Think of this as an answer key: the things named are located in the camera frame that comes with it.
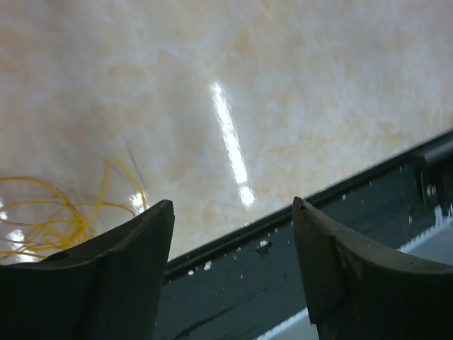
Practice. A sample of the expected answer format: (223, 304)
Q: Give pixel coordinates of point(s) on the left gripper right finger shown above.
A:
(357, 288)

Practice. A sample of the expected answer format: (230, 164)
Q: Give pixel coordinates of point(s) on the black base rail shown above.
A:
(247, 285)

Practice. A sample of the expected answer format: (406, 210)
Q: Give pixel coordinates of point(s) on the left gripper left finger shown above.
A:
(106, 288)

